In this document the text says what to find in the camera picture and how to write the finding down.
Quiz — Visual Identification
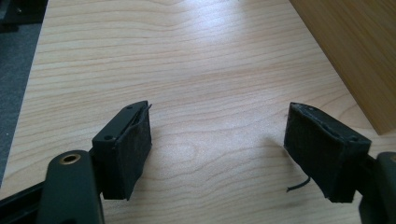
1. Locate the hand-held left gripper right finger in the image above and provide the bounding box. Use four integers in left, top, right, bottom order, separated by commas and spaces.
283, 102, 373, 203

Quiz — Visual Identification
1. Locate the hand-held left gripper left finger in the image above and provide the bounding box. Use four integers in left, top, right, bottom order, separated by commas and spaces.
92, 100, 153, 201

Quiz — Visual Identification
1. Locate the brown wooden box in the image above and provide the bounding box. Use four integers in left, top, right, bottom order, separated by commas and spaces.
289, 0, 396, 136

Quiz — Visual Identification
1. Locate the black metal stand base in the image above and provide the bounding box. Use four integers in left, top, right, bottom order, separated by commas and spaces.
0, 0, 50, 34

